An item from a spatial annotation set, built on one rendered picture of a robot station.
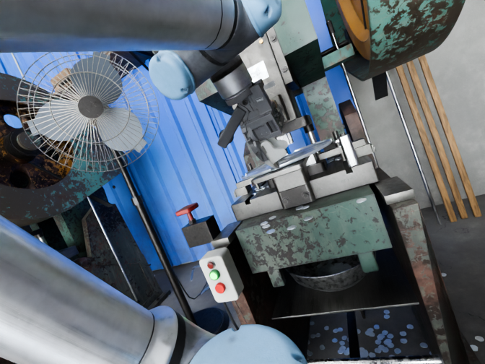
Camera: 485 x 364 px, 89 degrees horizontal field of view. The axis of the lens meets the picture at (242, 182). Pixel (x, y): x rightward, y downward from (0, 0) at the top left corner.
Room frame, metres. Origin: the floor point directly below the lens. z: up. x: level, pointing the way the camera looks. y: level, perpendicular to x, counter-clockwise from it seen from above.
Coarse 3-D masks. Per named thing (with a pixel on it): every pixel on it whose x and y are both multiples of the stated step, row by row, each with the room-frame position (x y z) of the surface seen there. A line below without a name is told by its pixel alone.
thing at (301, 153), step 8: (312, 144) 0.84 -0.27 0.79; (320, 144) 0.75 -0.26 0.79; (328, 144) 0.66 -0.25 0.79; (296, 152) 0.77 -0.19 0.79; (304, 152) 0.72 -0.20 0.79; (312, 152) 0.62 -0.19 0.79; (280, 160) 0.74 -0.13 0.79; (288, 160) 0.70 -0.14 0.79; (296, 160) 0.62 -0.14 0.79; (256, 168) 0.88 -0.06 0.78; (264, 168) 0.77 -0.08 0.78; (272, 168) 0.68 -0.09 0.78; (248, 176) 0.69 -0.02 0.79; (256, 176) 0.67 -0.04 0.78
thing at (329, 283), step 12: (312, 264) 0.98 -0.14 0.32; (324, 264) 0.96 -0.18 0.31; (360, 264) 0.71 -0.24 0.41; (300, 276) 0.77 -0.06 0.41; (312, 276) 0.92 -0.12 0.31; (324, 276) 0.72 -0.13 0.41; (336, 276) 0.72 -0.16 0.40; (348, 276) 0.72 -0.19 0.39; (360, 276) 0.73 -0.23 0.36; (312, 288) 0.78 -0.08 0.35; (324, 288) 0.75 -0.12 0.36; (336, 288) 0.74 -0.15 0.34
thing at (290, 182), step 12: (288, 168) 0.59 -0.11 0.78; (300, 168) 0.58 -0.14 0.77; (252, 180) 0.63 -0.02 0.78; (264, 180) 0.61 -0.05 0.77; (276, 180) 0.72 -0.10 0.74; (288, 180) 0.71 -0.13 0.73; (300, 180) 0.70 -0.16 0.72; (288, 192) 0.72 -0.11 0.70; (300, 192) 0.70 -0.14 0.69; (312, 192) 0.70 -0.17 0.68; (288, 204) 0.72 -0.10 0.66; (300, 204) 0.71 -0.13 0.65
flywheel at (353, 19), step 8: (336, 0) 1.05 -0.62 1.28; (344, 0) 1.01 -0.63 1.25; (352, 0) 0.95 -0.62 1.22; (344, 8) 1.00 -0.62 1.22; (352, 8) 0.98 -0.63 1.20; (360, 8) 0.88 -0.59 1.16; (344, 16) 1.00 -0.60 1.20; (352, 16) 0.97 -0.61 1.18; (360, 16) 0.92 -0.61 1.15; (344, 24) 1.05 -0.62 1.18; (352, 24) 0.96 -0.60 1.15; (360, 24) 0.93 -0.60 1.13; (368, 24) 0.85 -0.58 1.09; (352, 32) 0.95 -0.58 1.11; (360, 32) 0.90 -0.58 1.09; (368, 32) 0.85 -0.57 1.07; (352, 40) 1.00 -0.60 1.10; (360, 40) 0.87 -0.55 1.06; (368, 40) 0.76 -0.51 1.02; (360, 48) 0.91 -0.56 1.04; (368, 48) 0.79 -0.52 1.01; (368, 56) 0.83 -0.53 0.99
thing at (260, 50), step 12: (264, 36) 0.78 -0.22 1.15; (252, 48) 0.79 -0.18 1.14; (264, 48) 0.78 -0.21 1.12; (252, 60) 0.80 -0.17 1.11; (264, 60) 0.78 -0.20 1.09; (252, 72) 0.80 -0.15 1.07; (264, 72) 0.79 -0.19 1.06; (276, 72) 0.78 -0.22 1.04; (264, 84) 0.79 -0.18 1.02; (276, 84) 0.78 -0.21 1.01; (276, 96) 0.76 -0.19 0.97; (288, 96) 0.77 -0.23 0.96; (288, 108) 0.78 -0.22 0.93; (288, 120) 0.78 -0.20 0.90
